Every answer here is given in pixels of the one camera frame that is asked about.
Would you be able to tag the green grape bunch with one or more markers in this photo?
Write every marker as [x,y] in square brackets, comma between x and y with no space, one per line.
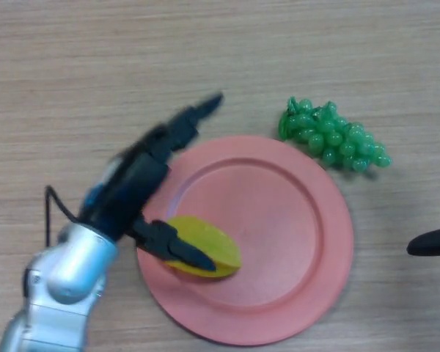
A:
[331,137]

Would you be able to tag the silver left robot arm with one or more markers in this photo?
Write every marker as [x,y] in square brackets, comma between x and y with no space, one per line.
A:
[58,278]

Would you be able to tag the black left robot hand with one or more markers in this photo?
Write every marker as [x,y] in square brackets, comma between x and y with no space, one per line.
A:
[132,194]

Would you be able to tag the pink round plate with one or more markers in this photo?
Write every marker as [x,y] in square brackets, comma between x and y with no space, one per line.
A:
[275,242]

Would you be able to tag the yellow starfruit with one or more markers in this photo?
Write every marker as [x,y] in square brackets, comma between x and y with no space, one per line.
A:
[216,249]

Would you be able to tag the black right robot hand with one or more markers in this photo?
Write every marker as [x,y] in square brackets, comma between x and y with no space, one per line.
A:
[430,243]

